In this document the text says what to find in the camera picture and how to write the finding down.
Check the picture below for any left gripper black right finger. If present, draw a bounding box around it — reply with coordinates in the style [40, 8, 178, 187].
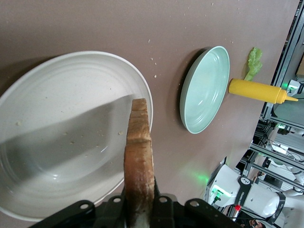
[152, 177, 238, 228]

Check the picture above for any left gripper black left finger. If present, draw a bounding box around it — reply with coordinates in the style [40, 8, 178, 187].
[29, 187, 126, 228]

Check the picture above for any toasted bread slice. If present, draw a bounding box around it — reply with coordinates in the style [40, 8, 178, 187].
[123, 98, 156, 228]

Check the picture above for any yellow mustard squeeze bottle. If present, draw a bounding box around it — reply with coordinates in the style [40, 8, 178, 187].
[228, 78, 299, 105]

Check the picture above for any green lettuce leaf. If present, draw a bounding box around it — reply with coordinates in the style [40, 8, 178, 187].
[243, 47, 264, 81]

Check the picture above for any mint green plate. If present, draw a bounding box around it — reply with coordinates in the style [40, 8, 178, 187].
[179, 45, 230, 135]

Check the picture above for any beige plate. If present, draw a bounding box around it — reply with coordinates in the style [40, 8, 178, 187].
[0, 50, 153, 223]

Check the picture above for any background white robot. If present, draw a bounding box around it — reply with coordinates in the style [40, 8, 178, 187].
[284, 79, 304, 95]

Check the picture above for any aluminium frame rail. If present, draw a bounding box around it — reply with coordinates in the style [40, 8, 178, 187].
[260, 0, 304, 171]

